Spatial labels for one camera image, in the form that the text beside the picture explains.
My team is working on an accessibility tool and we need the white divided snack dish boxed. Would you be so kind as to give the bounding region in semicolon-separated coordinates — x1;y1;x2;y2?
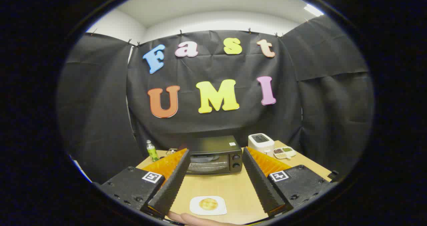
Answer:
273;146;297;160

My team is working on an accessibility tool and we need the round golden bun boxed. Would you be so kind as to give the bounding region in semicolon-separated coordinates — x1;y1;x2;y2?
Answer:
199;198;219;211

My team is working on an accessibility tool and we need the ceiling light panel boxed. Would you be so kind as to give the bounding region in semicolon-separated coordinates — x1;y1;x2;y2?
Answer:
304;4;325;17

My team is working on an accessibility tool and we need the black toaster oven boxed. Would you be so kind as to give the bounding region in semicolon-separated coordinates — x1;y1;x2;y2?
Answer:
182;136;243;175

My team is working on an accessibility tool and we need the white square plate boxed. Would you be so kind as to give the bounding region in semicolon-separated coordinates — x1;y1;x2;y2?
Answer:
189;196;228;216

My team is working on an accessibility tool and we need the white toaster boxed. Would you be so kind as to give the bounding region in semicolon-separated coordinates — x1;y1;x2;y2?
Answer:
248;133;275;154

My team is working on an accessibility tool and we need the green drink bottle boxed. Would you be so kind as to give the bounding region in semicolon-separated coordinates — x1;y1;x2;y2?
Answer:
146;140;159;162

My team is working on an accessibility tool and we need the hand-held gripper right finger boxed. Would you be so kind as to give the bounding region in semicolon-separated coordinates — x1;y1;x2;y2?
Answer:
242;147;339;218

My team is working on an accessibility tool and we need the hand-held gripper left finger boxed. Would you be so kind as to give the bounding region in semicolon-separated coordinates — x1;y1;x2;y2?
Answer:
99;148;191;220

